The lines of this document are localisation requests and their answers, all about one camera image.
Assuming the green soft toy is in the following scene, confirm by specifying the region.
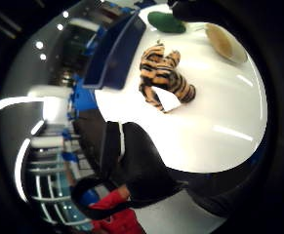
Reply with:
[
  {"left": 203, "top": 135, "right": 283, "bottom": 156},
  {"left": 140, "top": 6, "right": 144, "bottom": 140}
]
[{"left": 146, "top": 11, "right": 187, "bottom": 34}]

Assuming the tiger striped soft toy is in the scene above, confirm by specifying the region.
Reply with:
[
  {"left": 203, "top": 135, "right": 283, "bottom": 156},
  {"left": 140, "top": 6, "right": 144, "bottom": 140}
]
[{"left": 139, "top": 39, "right": 197, "bottom": 114}]

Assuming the dark blue plastic crate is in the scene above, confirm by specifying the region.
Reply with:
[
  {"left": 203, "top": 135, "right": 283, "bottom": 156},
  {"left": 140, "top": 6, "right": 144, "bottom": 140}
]
[{"left": 82, "top": 12, "right": 147, "bottom": 91}]

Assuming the blue chair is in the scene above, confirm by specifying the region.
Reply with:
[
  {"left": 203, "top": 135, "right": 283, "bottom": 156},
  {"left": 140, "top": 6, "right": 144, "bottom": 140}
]
[{"left": 70, "top": 76, "right": 99, "bottom": 113}]

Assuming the red garment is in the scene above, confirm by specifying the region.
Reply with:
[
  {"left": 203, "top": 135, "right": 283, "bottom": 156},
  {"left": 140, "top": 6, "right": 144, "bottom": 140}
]
[{"left": 88, "top": 189, "right": 146, "bottom": 234}]

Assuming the white shelf rack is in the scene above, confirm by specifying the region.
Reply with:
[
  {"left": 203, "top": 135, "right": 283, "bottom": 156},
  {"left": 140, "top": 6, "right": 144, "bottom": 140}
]
[{"left": 26, "top": 135, "right": 92, "bottom": 227}]

